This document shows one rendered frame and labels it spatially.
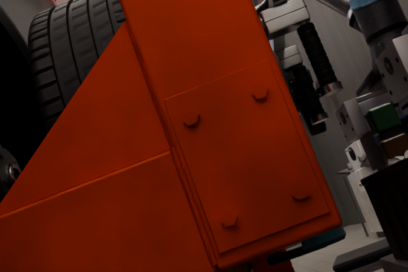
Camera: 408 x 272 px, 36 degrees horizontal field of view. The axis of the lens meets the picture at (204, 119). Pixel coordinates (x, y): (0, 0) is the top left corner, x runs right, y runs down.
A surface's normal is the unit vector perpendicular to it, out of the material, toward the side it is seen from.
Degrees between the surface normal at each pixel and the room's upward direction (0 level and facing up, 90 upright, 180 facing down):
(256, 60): 90
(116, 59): 90
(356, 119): 90
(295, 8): 90
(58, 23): 52
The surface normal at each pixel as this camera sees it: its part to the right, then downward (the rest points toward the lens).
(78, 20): -0.29, -0.67
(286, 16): -0.11, -0.17
